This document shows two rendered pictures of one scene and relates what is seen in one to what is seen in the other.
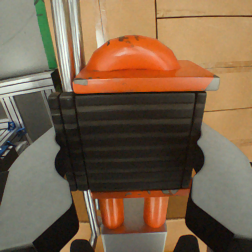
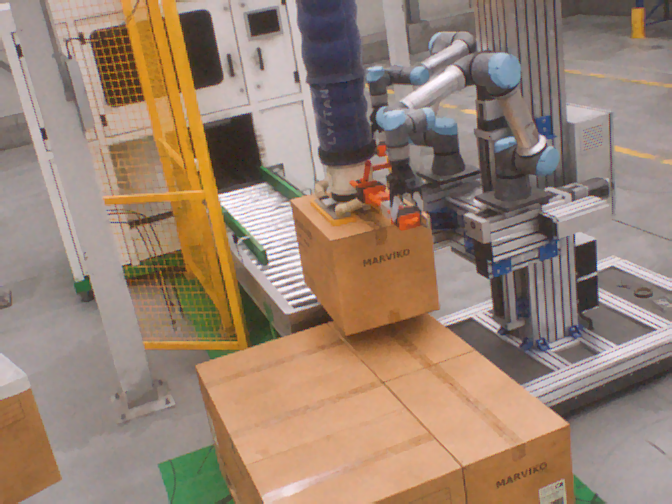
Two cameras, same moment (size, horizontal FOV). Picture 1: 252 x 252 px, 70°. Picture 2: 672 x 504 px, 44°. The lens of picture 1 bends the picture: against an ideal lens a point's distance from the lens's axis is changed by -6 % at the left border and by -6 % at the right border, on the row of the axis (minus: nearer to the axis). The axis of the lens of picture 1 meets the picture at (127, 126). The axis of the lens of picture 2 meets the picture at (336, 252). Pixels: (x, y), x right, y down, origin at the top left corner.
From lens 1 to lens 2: 2.69 m
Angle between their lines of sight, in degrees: 41
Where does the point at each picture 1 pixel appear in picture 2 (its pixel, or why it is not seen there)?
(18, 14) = (615, 478)
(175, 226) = (354, 232)
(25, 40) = (588, 456)
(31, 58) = not seen: hidden behind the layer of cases
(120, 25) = (438, 393)
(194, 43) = (357, 407)
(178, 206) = (354, 243)
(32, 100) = (527, 377)
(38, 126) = (506, 359)
